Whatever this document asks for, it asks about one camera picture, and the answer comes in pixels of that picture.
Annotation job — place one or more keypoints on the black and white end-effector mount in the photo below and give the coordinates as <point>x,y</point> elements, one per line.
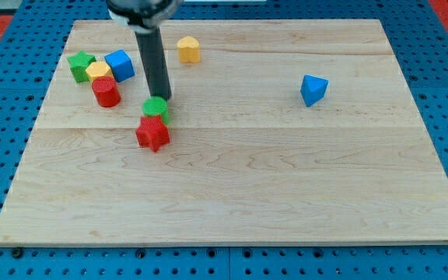
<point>143,16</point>

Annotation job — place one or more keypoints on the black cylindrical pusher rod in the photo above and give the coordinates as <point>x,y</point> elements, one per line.
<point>150,46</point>

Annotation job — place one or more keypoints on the light wooden board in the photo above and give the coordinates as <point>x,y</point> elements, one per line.
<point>248,163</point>

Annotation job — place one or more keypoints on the blue triangle block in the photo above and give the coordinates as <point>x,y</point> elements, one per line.
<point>313,89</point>

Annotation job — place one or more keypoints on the blue cube block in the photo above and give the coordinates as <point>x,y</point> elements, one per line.
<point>121,65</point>

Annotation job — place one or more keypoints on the yellow heart block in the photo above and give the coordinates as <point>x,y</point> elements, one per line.
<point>188,49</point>

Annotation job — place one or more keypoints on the yellow hexagon block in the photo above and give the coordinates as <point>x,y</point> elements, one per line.
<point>98,69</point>

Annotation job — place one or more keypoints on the green cylinder block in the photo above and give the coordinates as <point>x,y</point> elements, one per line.
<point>154,106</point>

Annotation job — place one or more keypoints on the red cylinder block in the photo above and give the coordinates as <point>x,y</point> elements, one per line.
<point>106,92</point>

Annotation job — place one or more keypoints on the green star block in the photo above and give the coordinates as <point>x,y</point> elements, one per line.
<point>78,63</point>

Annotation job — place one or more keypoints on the red star block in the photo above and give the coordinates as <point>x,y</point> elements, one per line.
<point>152,133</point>

